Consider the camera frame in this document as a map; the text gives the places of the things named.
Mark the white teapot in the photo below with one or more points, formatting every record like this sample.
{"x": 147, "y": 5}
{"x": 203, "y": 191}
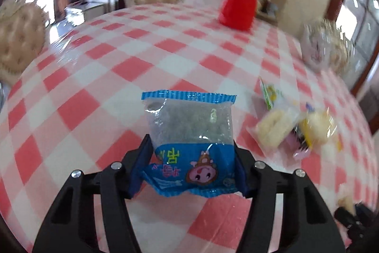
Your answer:
{"x": 316, "y": 45}

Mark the blue snack packet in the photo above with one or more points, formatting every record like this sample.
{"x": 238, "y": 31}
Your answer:
{"x": 189, "y": 128}

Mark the green edged snack packet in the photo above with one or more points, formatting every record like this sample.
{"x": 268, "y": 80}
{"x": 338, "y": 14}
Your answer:
{"x": 268, "y": 93}

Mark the red checked tablecloth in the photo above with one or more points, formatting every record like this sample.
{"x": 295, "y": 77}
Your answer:
{"x": 88, "y": 78}

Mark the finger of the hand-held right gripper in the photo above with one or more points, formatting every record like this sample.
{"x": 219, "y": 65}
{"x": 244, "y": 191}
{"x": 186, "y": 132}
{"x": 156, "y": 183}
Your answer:
{"x": 348, "y": 217}

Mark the clear rice cracker packet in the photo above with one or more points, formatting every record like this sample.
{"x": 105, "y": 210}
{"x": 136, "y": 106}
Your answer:
{"x": 275, "y": 124}

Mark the beige tufted dining chair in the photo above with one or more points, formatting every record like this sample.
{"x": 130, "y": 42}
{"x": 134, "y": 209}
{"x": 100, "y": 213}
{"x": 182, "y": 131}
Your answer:
{"x": 343, "y": 54}
{"x": 17, "y": 39}

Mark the yellow snack packet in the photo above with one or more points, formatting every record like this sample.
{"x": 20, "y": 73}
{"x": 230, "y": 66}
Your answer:
{"x": 316, "y": 125}

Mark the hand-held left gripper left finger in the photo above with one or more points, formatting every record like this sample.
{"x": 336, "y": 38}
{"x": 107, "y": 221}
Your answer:
{"x": 142, "y": 158}

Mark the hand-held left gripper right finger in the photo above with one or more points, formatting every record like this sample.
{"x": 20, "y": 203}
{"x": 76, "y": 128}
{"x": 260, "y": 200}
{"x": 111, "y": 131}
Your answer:
{"x": 240, "y": 174}

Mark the red plastic jar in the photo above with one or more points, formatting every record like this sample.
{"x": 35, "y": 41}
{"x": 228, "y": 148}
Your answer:
{"x": 238, "y": 4}

